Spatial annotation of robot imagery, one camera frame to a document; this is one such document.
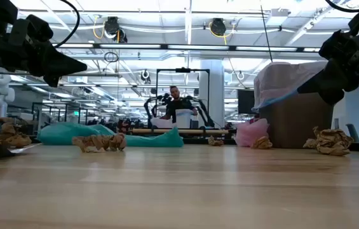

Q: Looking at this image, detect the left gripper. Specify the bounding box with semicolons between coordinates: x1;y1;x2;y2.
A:
0;30;88;88

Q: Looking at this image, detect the pink trash bag blue drawstring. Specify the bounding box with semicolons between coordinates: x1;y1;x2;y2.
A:
251;60;330;114

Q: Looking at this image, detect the brown trash bin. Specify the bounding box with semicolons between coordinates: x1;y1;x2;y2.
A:
259;92;335;149

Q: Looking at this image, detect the large brown paper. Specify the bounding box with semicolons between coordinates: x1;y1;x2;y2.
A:
302;125;355;157

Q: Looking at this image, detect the teal trash bag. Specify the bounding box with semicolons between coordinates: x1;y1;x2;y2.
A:
37;122;185;148

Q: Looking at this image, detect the long brown paper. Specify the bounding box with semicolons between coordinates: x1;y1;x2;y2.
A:
72;132;127;154

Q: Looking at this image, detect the pink plastic wad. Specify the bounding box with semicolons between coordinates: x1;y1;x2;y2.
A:
234;118;270;148

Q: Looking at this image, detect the small brown paper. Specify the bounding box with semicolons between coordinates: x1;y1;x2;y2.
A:
207;135;225;147

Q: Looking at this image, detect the grey office chair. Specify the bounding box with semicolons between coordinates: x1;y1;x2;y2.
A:
345;123;359;144

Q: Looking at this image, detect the black monitor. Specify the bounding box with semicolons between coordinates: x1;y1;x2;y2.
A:
237;89;257;115

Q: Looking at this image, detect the white pillar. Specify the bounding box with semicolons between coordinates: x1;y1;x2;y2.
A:
198;59;226;128

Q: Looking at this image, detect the person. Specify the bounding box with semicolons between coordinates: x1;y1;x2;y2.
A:
159;85;199;124

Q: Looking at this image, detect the white bin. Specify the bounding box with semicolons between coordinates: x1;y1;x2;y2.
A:
175;109;194;129

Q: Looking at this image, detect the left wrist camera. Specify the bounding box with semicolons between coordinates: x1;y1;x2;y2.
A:
7;14;55;49

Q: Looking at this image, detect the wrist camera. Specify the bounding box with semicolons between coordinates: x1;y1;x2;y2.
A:
7;14;55;49
318;29;356;61

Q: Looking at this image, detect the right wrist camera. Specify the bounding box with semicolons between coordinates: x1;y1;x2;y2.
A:
318;29;356;61

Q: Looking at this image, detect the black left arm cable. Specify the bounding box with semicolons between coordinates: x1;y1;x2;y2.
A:
54;0;81;49

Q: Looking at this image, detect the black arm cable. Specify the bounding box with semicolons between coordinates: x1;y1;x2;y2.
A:
54;0;81;49
325;0;359;14

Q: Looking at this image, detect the black ceiling cable reel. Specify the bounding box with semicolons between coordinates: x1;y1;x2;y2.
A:
104;16;128;44
210;18;227;37

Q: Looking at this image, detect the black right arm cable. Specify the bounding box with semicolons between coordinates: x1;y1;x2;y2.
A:
325;0;359;14

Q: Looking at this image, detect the thin black hanging cable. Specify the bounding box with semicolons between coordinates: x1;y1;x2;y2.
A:
259;4;274;63

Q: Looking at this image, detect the black robot rig frame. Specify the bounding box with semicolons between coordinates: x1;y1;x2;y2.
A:
156;68;215;128

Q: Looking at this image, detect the black table edge rail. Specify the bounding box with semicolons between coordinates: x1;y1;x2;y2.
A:
184;136;238;146

